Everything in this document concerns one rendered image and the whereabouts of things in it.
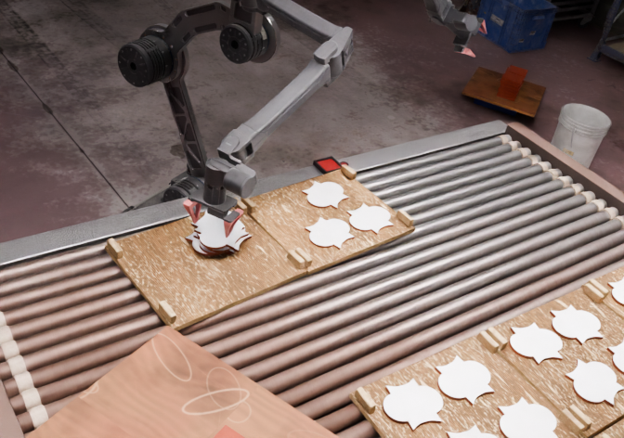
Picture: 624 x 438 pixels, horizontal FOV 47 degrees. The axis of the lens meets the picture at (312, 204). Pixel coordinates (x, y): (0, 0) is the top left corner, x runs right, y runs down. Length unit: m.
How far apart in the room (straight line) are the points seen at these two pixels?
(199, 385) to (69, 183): 2.44
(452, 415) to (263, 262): 0.63
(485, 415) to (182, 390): 0.68
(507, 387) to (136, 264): 0.96
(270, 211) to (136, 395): 0.83
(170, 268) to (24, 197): 1.93
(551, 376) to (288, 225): 0.81
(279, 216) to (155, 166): 1.91
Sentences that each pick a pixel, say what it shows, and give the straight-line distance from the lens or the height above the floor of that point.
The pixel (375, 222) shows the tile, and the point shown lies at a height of 0.94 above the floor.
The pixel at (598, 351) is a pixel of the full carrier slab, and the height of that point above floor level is 0.94.
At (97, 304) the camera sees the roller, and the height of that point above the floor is 0.92.
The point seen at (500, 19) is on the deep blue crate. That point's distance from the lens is 6.27.
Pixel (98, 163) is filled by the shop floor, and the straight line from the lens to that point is 3.97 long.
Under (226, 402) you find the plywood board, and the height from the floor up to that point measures 1.04.
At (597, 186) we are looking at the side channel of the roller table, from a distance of 2.69.
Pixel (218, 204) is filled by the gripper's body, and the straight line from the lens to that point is 1.81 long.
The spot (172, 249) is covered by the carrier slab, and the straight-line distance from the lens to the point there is 1.96.
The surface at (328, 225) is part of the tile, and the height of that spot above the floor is 0.94.
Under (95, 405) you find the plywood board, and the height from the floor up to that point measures 1.04.
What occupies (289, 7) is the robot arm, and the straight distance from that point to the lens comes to 2.12.
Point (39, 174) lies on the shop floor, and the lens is 3.90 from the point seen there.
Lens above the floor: 2.21
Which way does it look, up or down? 36 degrees down
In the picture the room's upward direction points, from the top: 10 degrees clockwise
